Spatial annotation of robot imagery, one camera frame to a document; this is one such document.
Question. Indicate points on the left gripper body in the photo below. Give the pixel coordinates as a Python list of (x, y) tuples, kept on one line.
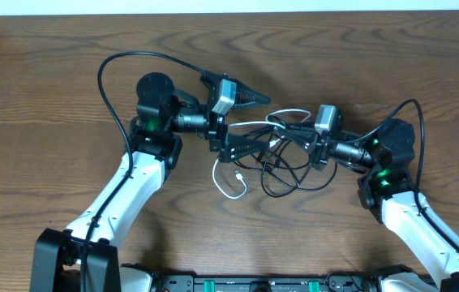
[(217, 136)]

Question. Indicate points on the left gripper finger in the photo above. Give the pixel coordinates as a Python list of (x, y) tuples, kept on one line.
[(236, 147), (247, 97)]

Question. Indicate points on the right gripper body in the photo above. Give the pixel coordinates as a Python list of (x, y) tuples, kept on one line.
[(319, 161)]

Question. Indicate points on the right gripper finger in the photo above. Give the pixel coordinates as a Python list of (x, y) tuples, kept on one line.
[(303, 127), (307, 142)]

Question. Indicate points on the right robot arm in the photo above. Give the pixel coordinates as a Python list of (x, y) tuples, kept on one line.
[(389, 192)]

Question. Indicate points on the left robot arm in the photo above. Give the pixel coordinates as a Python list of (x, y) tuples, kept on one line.
[(84, 256)]

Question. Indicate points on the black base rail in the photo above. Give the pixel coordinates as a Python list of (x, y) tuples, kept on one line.
[(262, 284)]

